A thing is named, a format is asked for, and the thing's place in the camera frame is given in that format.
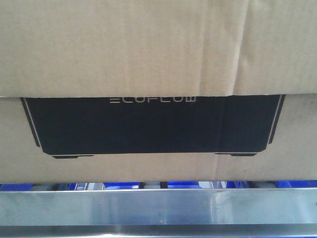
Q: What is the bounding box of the brown cardboard Ecoflow box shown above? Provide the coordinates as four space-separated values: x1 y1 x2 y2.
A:
0 0 317 183

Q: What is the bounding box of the metal shelf front beam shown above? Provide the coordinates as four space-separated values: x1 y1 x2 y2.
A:
0 188 317 238

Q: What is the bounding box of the blue bin with bags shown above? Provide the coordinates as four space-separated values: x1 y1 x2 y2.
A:
0 180 317 191

